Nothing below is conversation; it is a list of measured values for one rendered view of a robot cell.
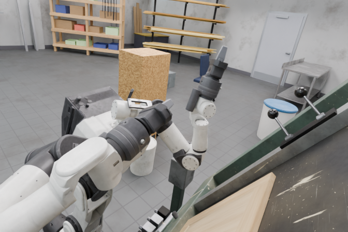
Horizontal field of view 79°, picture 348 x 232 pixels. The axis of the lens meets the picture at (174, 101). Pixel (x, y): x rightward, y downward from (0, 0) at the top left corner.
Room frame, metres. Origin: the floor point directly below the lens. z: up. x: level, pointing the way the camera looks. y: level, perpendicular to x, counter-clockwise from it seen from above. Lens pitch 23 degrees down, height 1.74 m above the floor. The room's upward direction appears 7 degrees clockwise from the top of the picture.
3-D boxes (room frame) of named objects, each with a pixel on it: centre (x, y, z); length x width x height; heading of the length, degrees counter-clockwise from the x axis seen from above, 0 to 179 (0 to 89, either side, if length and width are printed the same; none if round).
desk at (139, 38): (9.58, 1.32, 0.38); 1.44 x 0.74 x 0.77; 140
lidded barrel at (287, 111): (3.17, -1.68, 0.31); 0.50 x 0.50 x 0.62
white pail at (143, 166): (2.02, 0.28, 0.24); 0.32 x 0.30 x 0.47; 140
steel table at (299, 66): (5.39, -3.25, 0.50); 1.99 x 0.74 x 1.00; 140
